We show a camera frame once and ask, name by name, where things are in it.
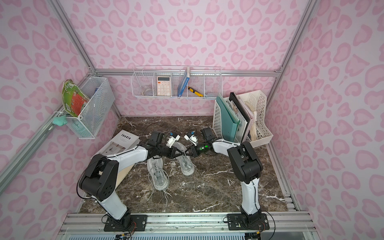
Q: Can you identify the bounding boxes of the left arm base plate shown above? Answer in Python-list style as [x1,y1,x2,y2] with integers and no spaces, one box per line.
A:
[104,214,148,233]

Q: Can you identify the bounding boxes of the white pink calculator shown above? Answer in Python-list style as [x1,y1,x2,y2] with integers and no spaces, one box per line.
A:
[157,76,172,97]

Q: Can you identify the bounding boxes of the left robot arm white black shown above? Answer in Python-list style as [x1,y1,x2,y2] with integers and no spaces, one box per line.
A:
[78,132,182,221]

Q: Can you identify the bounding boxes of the teal folder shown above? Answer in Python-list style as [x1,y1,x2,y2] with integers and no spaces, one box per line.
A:
[216,95,240,142]

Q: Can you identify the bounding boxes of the mint green hook clip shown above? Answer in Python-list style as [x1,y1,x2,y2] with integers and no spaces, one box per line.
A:
[53,116,68,127]

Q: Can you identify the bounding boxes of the blue book in shelf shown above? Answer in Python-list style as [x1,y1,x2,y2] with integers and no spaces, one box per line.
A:
[177,67,190,97]

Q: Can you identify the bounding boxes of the white wire wall shelf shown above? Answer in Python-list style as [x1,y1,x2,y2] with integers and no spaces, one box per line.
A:
[131,66,224,99]

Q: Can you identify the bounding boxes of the yellow black utility knife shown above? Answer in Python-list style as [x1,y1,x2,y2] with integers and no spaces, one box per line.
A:
[188,87,204,97]

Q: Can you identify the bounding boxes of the white hardcover book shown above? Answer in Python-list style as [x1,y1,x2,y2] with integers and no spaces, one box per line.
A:
[95,130,140,156]

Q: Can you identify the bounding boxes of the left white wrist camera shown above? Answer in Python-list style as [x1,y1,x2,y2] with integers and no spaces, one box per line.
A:
[166,132,180,148]

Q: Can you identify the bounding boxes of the white plastic file organizer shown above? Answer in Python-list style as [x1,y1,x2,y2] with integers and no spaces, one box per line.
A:
[212,91,273,148]

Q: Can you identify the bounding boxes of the grey knit sneaker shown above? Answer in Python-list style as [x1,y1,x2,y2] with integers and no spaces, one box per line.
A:
[173,142,195,176]
[147,157,169,191]

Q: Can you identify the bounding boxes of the clear glass bowl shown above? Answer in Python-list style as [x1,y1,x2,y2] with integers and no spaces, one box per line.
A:
[143,86,154,97]

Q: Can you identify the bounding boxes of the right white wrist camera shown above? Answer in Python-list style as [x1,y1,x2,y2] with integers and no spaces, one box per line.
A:
[184,131,198,146]

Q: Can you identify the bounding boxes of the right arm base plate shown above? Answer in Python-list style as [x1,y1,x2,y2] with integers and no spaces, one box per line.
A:
[227,213,270,232]

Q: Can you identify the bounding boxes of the cream orange thin book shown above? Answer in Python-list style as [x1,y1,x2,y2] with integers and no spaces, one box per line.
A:
[115,163,135,189]

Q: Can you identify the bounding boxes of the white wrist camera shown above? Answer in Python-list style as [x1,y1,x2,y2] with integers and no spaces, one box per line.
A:
[166,132,180,148]
[184,131,198,146]

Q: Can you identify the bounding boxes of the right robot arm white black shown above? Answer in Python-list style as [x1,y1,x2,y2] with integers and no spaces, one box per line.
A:
[184,128,264,222]

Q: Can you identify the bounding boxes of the black clipboard folder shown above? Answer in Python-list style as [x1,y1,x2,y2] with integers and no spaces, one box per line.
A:
[229,92,255,143]

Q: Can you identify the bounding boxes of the white wire side basket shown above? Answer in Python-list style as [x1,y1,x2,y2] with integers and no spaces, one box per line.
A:
[66,77,115,140]

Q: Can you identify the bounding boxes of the green red snack bag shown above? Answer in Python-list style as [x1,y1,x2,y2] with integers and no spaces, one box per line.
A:
[62,79,90,117]

